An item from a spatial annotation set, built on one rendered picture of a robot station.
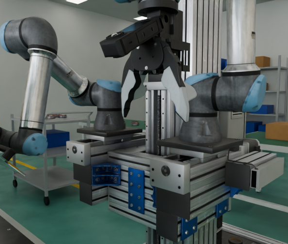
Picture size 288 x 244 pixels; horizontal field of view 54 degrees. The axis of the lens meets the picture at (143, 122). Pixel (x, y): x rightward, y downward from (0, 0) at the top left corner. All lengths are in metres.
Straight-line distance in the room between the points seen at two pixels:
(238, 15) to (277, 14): 6.42
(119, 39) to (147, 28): 0.07
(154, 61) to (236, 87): 0.47
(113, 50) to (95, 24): 7.35
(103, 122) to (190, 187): 0.56
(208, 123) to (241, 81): 0.18
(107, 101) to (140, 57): 0.79
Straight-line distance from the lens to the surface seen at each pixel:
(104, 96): 1.29
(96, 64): 7.62
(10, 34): 1.14
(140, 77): 0.53
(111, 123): 1.28
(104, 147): 1.25
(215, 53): 1.37
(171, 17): 0.54
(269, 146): 2.77
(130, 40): 0.44
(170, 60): 0.46
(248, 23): 0.93
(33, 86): 1.00
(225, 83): 0.93
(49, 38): 1.04
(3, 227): 1.07
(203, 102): 0.96
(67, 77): 1.28
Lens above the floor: 1.20
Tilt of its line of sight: 6 degrees down
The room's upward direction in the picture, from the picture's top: straight up
